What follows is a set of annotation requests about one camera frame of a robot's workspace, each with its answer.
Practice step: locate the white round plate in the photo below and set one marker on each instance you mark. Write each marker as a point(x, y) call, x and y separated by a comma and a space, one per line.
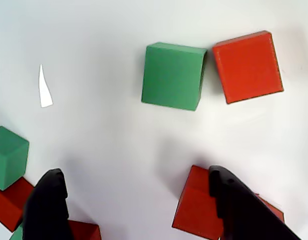
point(106, 125)

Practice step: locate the red wooden cube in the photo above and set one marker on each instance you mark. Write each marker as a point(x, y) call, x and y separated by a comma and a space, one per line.
point(273, 211)
point(85, 231)
point(247, 67)
point(193, 207)
point(9, 207)

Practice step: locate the green wooden cube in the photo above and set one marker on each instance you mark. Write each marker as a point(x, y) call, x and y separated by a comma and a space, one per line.
point(17, 233)
point(172, 77)
point(9, 160)

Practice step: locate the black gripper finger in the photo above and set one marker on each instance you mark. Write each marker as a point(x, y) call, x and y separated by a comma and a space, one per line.
point(46, 207)
point(238, 212)

